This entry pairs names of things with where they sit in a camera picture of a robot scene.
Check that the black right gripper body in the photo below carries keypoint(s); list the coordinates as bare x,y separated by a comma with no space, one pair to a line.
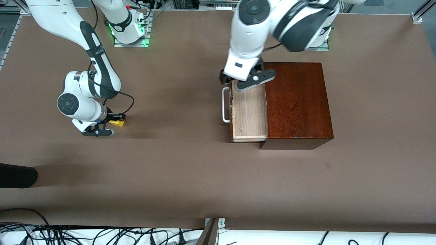
111,117

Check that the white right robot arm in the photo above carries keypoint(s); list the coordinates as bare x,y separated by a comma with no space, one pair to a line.
81,102

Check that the aluminium corner profile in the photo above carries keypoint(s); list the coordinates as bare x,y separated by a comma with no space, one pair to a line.
417,17

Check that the dark brown wooden drawer case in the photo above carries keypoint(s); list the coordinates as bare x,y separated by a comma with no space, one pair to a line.
299,105

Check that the brown table cover sheet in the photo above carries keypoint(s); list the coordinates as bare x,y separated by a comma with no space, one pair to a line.
136,163

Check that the black ribbed cylinder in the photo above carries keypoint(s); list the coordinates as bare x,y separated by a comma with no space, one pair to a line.
17,175

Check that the aluminium table edge rail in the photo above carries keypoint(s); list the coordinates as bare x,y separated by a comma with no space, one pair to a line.
12,36

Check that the black power plug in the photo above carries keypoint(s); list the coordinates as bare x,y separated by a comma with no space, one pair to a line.
182,240
152,241

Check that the silver corner bracket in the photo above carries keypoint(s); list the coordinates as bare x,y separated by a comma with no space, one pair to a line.
222,223

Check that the yellow block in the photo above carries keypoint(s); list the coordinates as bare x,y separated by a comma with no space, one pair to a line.
119,124

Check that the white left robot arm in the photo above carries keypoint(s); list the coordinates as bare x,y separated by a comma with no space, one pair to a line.
252,30

